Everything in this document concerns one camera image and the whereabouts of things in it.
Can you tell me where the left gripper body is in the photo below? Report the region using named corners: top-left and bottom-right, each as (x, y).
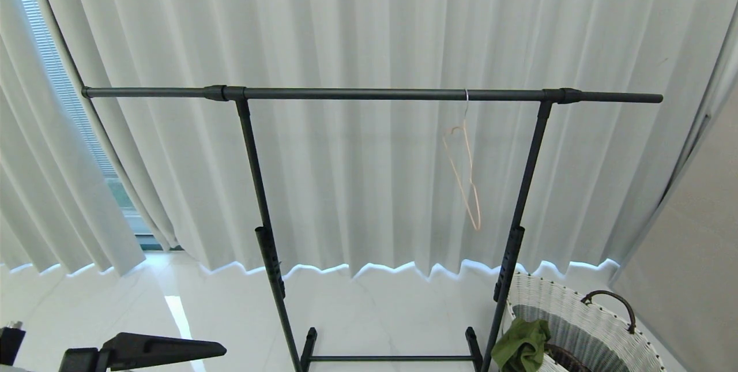
top-left (58, 347), bottom-right (111, 372)

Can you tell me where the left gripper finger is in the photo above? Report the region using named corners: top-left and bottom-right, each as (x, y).
top-left (103, 332), bottom-right (227, 371)

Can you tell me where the black clothes rack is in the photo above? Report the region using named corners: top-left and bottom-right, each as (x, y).
top-left (81, 85), bottom-right (664, 372)

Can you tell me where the pink clothes hanger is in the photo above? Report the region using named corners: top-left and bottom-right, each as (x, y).
top-left (442, 91), bottom-right (482, 232)

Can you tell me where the white laundry basket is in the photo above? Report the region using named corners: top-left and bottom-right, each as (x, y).
top-left (500, 271), bottom-right (668, 372)

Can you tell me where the window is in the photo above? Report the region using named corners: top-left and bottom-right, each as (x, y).
top-left (5, 0), bottom-right (184, 253)

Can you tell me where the green garment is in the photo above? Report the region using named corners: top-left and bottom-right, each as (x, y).
top-left (490, 317), bottom-right (552, 372)

